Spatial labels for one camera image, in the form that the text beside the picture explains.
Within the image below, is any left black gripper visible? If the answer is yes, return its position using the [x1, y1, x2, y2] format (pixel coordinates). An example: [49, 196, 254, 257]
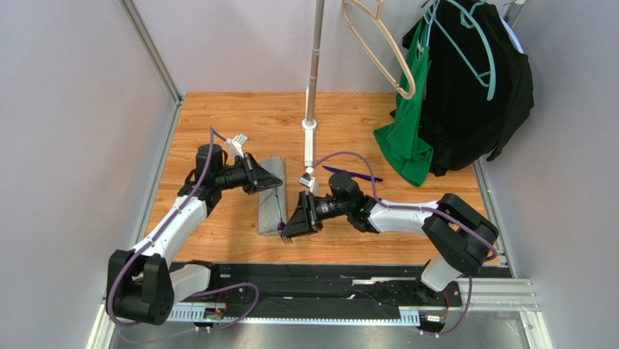
[214, 153, 282, 195]

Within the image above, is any grey cloth napkin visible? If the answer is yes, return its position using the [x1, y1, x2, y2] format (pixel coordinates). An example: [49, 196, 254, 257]
[257, 157, 288, 236]

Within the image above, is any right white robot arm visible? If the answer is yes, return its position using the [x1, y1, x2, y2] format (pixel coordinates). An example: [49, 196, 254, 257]
[280, 172, 499, 292]

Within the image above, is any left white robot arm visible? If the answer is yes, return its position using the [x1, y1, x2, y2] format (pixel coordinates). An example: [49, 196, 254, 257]
[106, 144, 283, 326]

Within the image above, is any green shirt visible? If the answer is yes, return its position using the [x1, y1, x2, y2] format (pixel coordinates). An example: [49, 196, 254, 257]
[373, 20, 433, 187]

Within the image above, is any metal stand pole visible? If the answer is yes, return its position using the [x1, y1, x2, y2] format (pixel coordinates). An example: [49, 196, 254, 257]
[302, 0, 325, 129]

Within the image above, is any beige clothes hanger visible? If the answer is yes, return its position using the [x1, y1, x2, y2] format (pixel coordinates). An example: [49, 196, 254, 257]
[341, 0, 417, 100]

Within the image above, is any black shirt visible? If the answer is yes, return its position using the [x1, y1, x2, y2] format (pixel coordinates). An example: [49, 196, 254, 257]
[419, 1, 534, 177]

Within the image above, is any teal clothes hanger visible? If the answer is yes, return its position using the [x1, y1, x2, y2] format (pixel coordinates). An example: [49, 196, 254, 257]
[421, 1, 497, 102]

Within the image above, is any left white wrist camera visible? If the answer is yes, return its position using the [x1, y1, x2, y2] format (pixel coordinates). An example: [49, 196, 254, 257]
[224, 133, 248, 160]

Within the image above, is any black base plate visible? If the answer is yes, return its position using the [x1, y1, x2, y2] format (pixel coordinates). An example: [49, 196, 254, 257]
[130, 261, 463, 321]

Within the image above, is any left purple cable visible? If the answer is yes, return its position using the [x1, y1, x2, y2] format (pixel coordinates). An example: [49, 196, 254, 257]
[106, 127, 260, 332]

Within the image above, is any purple cable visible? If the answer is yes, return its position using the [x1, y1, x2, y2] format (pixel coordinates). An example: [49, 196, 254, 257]
[106, 127, 260, 332]
[304, 151, 499, 337]

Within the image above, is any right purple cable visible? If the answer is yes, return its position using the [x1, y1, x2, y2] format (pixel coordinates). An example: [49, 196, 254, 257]
[304, 151, 499, 337]

